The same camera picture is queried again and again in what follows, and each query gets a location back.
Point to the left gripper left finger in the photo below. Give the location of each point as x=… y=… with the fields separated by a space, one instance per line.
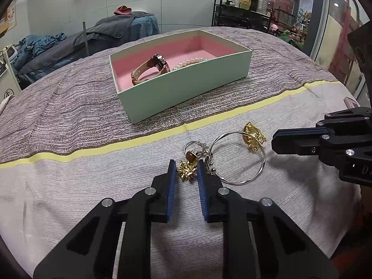
x=114 y=237

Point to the purple striped bed blanket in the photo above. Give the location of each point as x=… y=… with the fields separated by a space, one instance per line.
x=76 y=110

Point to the blue massage bed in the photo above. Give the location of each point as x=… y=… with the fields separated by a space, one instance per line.
x=41 y=55

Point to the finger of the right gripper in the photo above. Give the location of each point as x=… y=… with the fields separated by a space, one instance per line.
x=302 y=142
x=345 y=114

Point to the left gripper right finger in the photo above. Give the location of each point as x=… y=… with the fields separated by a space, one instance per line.
x=259 y=239

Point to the red cloth on bed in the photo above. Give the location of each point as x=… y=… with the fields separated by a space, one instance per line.
x=123 y=10

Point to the silver ring cluster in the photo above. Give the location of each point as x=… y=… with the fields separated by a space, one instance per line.
x=199 y=150

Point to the gold flower ornament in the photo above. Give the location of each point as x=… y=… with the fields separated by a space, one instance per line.
x=254 y=138

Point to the green box pink lining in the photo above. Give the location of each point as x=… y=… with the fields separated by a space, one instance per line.
x=199 y=61

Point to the black metal cart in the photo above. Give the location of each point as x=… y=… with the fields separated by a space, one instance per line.
x=275 y=22

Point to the silver bangle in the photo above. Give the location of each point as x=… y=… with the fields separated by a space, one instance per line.
x=235 y=163

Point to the blue crumpled blanket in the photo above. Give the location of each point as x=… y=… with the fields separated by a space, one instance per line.
x=33 y=45

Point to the beige strap wristwatch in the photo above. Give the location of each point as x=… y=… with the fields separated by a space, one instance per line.
x=157 y=61

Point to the white beauty machine with screen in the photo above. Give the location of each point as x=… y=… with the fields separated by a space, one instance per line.
x=9 y=83

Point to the dark grey towel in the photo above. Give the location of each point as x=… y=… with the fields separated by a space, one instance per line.
x=117 y=30

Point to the gold chain brooch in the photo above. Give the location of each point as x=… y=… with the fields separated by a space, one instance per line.
x=187 y=170

